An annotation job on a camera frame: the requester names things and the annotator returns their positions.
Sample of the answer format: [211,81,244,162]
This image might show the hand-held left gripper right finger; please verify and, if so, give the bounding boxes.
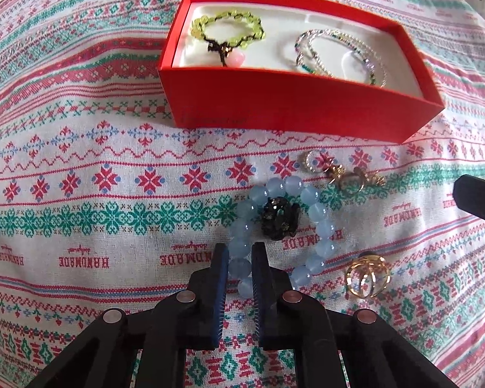
[251,242,461,388]

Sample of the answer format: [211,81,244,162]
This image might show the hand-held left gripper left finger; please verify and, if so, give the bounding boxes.
[24,243,230,388]

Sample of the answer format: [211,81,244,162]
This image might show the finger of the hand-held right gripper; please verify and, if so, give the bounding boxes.
[453,175,485,227]

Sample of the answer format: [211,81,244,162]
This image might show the blue bead bracelet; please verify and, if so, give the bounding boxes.
[226,175,337,296]

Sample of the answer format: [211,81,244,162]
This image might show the red jewelry box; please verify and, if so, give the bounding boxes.
[158,0,445,144]

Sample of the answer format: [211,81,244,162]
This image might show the patterned tablecloth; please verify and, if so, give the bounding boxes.
[0,0,485,388]

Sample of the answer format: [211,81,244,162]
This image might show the black flower ring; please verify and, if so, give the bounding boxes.
[260,198,302,241]

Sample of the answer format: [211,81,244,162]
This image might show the gold wire ring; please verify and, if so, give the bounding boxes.
[344,253,392,300]

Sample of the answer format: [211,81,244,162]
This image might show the gold ornate ring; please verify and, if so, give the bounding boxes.
[326,164,387,193]

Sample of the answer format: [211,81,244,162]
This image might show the silver rhinestone ring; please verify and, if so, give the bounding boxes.
[305,149,329,173]

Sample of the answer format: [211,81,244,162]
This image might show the silver crystal bead bracelet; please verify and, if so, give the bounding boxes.
[294,28,389,89]

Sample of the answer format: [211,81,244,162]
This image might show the yellow-green bead bracelet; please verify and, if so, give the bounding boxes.
[190,11,266,66]

